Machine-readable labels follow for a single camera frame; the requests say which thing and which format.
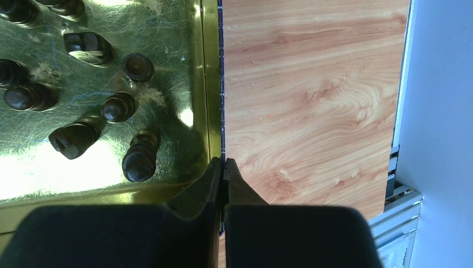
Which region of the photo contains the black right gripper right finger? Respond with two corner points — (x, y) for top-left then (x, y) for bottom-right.
(225, 158), (382, 267)

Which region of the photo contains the dark rook piece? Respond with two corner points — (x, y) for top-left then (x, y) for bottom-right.
(122, 53), (155, 83)

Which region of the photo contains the dark knight piece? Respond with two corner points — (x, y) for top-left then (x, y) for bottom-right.
(63, 32), (114, 66)

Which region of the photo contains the dark pawn piece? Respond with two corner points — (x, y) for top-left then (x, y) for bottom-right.
(122, 130), (161, 182)
(100, 92), (137, 123)

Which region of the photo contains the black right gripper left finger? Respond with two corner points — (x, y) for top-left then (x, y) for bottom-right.
(1, 157), (222, 267)

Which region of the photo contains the gold metal tin tray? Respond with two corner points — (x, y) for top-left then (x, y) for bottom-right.
(1, 1), (221, 246)

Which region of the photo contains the dark chess piece in tray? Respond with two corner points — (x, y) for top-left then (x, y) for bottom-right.
(37, 0), (85, 19)
(1, 0), (39, 28)

